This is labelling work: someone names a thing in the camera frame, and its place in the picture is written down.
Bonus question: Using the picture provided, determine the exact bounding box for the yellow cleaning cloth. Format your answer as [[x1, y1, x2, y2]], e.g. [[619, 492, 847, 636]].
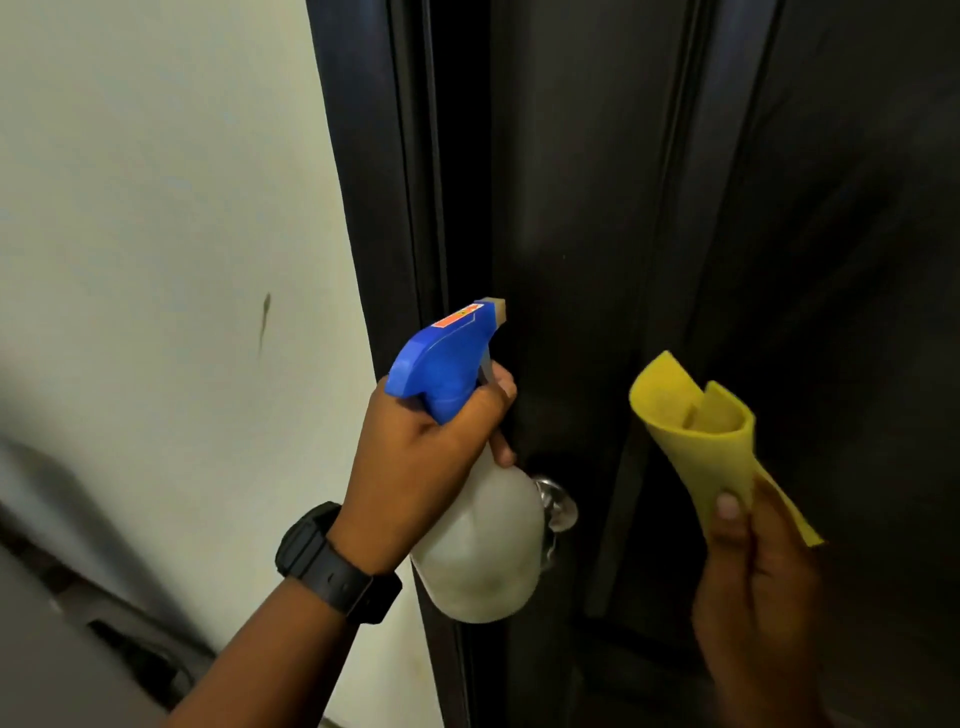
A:
[[628, 350, 825, 549]]

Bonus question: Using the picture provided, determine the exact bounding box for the blue and white spray bottle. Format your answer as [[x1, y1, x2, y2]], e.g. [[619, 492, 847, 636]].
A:
[[384, 297, 549, 625]]

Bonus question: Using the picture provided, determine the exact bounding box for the person's left forearm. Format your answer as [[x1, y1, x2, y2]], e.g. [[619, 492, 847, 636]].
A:
[[161, 577, 360, 728]]

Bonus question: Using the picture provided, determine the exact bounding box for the silver door knob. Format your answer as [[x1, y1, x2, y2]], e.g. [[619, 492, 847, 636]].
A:
[[531, 476, 579, 571]]

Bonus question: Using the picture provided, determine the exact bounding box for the person's right hand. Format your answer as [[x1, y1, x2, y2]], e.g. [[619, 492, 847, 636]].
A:
[[691, 476, 830, 728]]

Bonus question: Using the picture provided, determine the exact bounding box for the dark wooden door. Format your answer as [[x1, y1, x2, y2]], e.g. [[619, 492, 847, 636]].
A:
[[431, 0, 960, 728]]

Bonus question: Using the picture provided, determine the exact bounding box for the black wrist watch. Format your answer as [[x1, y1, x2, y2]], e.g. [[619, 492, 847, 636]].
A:
[[274, 501, 404, 626]]

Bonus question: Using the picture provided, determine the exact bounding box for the dark door frame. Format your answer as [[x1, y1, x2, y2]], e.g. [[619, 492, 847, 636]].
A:
[[305, 0, 481, 728]]

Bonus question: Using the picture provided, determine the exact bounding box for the person's left hand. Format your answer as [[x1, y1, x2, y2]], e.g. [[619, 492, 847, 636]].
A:
[[327, 362, 519, 577]]

